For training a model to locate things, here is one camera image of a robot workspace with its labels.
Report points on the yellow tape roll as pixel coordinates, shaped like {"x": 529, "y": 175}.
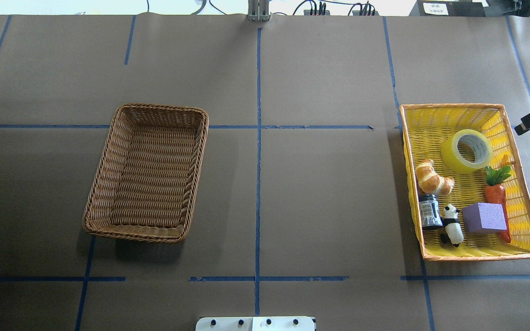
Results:
{"x": 466, "y": 151}

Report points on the brown wicker basket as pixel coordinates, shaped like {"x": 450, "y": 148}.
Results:
{"x": 146, "y": 183}

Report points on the yellow plastic basket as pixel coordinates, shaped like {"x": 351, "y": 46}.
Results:
{"x": 426, "y": 127}

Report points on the toy croissant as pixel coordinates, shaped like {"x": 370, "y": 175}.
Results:
{"x": 430, "y": 182}

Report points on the small dark jar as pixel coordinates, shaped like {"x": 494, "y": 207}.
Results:
{"x": 429, "y": 211}

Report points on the toy panda figure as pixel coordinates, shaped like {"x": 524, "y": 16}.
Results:
{"x": 452, "y": 231}

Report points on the purple foam block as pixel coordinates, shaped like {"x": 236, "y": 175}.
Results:
{"x": 484, "y": 218}

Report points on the toy carrot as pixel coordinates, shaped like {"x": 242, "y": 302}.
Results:
{"x": 495, "y": 193}

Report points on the aluminium frame post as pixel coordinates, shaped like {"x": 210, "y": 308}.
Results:
{"x": 258, "y": 11}

